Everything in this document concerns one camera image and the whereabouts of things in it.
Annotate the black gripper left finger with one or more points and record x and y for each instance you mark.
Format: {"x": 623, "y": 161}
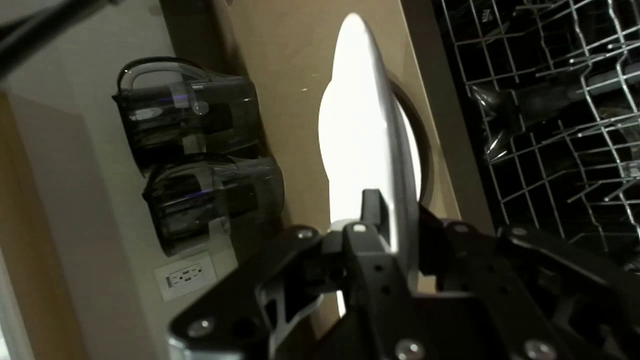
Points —
{"x": 332, "y": 307}

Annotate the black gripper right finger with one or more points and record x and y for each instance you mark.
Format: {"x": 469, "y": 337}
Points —
{"x": 532, "y": 300}

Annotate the white dinner plate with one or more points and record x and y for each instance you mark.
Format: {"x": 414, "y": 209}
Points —
{"x": 353, "y": 132}
{"x": 414, "y": 161}

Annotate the black countertop appliance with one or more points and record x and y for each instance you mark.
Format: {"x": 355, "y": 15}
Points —
{"x": 186, "y": 110}

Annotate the white wall outlet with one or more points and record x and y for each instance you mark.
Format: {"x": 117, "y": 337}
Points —
{"x": 186, "y": 276}

